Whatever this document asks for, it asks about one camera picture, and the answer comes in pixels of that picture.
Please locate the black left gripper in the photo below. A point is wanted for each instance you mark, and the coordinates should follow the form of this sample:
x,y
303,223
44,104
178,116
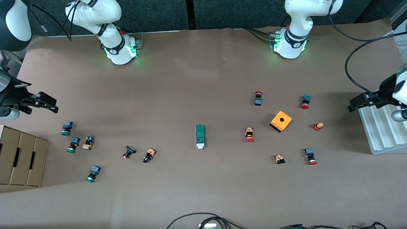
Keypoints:
x,y
377,95

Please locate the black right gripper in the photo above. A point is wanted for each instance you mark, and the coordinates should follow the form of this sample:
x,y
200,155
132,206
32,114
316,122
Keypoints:
x,y
13,94

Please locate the green load switch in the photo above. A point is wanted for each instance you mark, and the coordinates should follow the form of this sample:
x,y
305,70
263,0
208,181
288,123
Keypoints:
x,y
200,135

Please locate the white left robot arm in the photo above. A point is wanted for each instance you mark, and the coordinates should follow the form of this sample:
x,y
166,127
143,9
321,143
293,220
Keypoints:
x,y
299,19

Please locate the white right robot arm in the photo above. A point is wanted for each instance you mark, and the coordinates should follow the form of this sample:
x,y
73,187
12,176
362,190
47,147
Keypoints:
x,y
111,44

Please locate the white ridged tray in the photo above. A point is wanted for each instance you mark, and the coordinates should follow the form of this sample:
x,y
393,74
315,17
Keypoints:
x,y
381,133

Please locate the red and yellow knob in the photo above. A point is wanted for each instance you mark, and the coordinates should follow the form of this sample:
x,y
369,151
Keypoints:
x,y
318,127

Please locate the red mushroom button blue block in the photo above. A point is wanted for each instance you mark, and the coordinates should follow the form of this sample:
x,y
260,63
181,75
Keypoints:
x,y
306,98
309,152

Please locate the orange contact block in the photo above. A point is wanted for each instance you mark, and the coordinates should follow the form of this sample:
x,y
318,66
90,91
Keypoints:
x,y
279,158

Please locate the black square push button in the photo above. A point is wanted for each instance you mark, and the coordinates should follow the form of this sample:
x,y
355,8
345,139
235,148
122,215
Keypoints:
x,y
130,149

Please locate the red button on black block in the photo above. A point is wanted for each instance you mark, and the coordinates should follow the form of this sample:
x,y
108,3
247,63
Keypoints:
x,y
258,101

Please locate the red button orange block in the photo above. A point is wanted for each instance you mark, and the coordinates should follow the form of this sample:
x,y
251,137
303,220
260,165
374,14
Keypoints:
x,y
249,132

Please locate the white plug connector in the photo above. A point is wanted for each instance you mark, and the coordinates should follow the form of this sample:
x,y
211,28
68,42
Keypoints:
x,y
207,226

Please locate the green push button switch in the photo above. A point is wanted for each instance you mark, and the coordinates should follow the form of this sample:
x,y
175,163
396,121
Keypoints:
x,y
66,125
94,171
74,141

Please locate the grey metal frame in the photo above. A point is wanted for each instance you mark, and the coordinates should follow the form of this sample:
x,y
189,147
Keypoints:
x,y
400,19
16,58

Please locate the black switch with yellow block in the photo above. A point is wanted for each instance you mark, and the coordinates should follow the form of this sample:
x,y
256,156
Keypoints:
x,y
89,141

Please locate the orange button enclosure box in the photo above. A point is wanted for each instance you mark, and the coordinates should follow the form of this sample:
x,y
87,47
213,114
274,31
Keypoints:
x,y
277,123

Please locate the black switch with orange block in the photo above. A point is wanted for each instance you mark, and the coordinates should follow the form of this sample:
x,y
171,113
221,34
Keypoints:
x,y
149,154

